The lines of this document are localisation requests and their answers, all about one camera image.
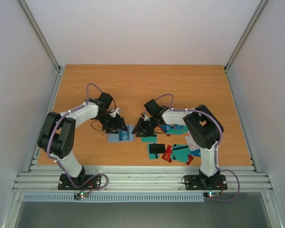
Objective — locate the right small circuit board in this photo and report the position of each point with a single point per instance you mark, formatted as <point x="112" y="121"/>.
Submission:
<point x="211" y="194"/>

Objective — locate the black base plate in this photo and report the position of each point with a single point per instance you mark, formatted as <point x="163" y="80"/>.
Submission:
<point x="195" y="182"/>
<point x="82" y="182"/>

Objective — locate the blue card upper left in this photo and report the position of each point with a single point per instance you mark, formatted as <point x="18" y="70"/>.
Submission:
<point x="166" y="127"/>

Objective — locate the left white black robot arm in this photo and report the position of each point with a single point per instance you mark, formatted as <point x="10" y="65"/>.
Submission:
<point x="57" y="135"/>

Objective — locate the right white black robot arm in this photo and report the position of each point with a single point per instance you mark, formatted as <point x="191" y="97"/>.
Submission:
<point x="204" y="128"/>

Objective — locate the grey slotted cable duct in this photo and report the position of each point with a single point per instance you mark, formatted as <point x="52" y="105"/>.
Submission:
<point x="98" y="197"/>

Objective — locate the red card bottom right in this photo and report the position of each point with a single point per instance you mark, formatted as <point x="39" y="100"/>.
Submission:
<point x="190" y="159"/>

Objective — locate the blue visa card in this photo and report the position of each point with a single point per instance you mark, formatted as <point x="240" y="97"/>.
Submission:
<point x="124" y="136"/>

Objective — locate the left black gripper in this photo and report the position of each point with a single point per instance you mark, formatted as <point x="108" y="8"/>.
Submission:
<point x="118" y="124"/>

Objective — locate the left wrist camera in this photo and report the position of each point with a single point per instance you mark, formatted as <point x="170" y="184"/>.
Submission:
<point x="116" y="112"/>

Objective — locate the left small circuit board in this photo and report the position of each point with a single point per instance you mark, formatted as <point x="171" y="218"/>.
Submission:
<point x="81" y="195"/>

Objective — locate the teal card centre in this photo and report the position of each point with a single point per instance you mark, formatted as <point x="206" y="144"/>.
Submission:
<point x="180" y="153"/>

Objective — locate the small circuit board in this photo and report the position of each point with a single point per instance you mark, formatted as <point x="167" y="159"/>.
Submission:
<point x="81" y="195"/>
<point x="211" y="194"/>

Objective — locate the black card on teal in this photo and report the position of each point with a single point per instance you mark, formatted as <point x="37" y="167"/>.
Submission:
<point x="157" y="148"/>

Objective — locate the teal card right upper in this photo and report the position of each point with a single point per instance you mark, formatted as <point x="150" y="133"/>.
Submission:
<point x="177" y="131"/>

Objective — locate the teal card left middle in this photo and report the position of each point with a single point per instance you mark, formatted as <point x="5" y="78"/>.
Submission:
<point x="150" y="139"/>

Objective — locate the blue card far right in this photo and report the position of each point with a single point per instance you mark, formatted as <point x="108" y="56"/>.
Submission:
<point x="196" y="153"/>

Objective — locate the teal card under black card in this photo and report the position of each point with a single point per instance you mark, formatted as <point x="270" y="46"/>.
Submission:
<point x="151" y="156"/>

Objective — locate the pink leather card holder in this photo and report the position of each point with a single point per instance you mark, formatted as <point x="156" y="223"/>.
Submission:
<point x="114" y="138"/>

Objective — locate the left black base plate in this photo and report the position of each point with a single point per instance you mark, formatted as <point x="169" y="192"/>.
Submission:
<point x="82" y="182"/>

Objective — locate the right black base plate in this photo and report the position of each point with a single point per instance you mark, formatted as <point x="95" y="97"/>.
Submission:
<point x="195" y="182"/>

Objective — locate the white card with pink print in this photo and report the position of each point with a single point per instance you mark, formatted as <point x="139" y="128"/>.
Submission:
<point x="191" y="143"/>

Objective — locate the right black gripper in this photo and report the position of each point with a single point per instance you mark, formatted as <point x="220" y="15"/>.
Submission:
<point x="145" y="125"/>

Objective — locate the red VIP card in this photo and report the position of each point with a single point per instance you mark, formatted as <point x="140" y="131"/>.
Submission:
<point x="167" y="155"/>

